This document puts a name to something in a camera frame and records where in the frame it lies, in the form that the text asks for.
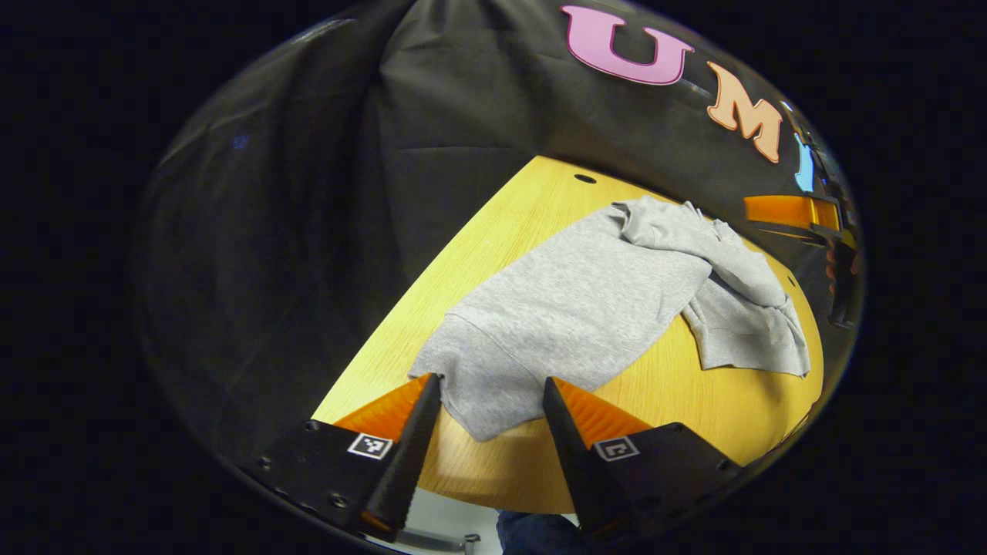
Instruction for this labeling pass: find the grey zip-neck sweatshirt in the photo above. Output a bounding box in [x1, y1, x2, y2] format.
[409, 195, 812, 442]

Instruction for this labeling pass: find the black backdrop cloth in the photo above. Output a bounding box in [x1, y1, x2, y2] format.
[135, 0, 857, 463]

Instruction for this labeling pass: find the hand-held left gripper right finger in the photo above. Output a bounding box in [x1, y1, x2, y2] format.
[542, 376, 745, 540]

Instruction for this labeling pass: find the grey metal bar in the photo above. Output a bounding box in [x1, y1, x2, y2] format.
[397, 527, 483, 554]

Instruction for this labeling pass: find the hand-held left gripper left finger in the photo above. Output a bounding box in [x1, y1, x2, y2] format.
[243, 373, 444, 543]

